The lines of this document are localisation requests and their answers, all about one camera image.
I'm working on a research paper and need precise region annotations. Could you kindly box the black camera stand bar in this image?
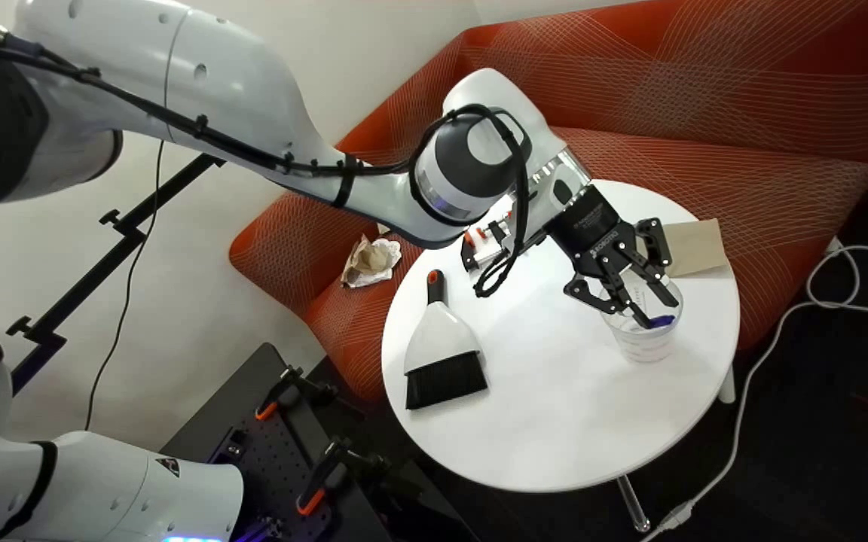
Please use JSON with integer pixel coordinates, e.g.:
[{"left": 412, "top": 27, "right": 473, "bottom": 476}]
[{"left": 5, "top": 151, "right": 227, "bottom": 396}]

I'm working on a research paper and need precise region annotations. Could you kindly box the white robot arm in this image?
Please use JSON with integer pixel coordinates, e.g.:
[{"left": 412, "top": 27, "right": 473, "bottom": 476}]
[{"left": 0, "top": 0, "right": 663, "bottom": 542}]

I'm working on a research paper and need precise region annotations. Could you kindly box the clear plastic cup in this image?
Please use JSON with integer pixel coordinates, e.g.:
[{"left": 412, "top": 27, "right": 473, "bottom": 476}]
[{"left": 606, "top": 270, "right": 685, "bottom": 363}]

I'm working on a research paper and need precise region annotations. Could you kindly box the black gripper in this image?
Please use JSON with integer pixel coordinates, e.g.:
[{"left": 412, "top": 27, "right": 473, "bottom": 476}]
[{"left": 546, "top": 186, "right": 673, "bottom": 313}]

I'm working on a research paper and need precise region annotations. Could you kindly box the orange handled clamp on base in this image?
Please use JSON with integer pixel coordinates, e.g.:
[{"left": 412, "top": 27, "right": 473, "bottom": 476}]
[{"left": 254, "top": 368, "right": 303, "bottom": 421}]

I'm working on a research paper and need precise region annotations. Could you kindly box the tan cardboard square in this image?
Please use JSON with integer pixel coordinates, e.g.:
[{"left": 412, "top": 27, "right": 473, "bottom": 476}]
[{"left": 667, "top": 220, "right": 727, "bottom": 278}]

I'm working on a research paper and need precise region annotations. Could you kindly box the blue and white marker pen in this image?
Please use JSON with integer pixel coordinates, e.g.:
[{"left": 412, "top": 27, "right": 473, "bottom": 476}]
[{"left": 628, "top": 310, "right": 677, "bottom": 328}]

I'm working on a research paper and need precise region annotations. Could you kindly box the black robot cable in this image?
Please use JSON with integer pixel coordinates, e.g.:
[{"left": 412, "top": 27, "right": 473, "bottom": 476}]
[{"left": 0, "top": 17, "right": 537, "bottom": 300}]

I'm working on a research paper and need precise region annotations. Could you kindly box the white power cord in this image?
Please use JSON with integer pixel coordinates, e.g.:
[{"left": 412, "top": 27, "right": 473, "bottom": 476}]
[{"left": 639, "top": 234, "right": 868, "bottom": 542}]

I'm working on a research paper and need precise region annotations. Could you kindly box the orange patterned sofa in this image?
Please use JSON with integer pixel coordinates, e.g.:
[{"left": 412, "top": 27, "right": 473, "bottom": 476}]
[{"left": 227, "top": 0, "right": 868, "bottom": 402}]

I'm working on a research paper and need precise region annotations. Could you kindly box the round white table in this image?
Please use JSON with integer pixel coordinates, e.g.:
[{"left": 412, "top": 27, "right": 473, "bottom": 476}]
[{"left": 379, "top": 243, "right": 743, "bottom": 493}]

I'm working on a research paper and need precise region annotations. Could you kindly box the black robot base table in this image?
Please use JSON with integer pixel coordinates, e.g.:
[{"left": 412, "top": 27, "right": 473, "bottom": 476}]
[{"left": 167, "top": 344, "right": 475, "bottom": 542}]

